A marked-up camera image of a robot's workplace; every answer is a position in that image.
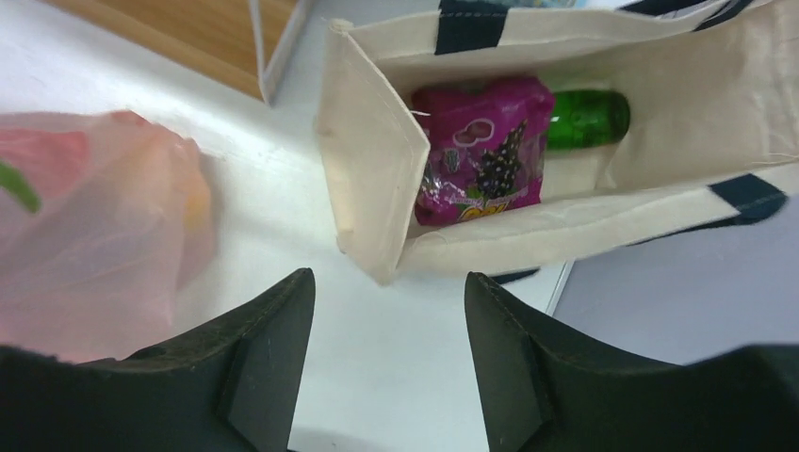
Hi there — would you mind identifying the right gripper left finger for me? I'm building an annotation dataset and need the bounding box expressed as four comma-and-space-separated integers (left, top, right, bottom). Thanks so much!
1, 268, 316, 451

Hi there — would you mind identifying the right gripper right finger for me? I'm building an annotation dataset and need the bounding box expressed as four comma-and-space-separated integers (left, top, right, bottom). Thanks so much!
465, 273, 798, 451

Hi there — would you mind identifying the pink plastic grocery bag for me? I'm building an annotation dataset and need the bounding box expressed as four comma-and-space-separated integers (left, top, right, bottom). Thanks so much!
1, 110, 215, 363

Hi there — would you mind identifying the beige canvas tote bag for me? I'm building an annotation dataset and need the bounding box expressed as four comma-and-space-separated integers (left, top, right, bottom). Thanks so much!
316, 1, 798, 284

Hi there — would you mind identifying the purple snack packet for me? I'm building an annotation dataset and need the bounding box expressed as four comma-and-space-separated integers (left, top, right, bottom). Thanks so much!
412, 77, 555, 227

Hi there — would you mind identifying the green bottle in tote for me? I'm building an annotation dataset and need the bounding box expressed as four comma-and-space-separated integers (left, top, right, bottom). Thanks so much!
546, 89, 630, 151

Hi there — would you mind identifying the white wire shelf rack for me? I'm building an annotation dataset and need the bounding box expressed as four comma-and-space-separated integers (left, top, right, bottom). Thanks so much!
37, 0, 314, 106

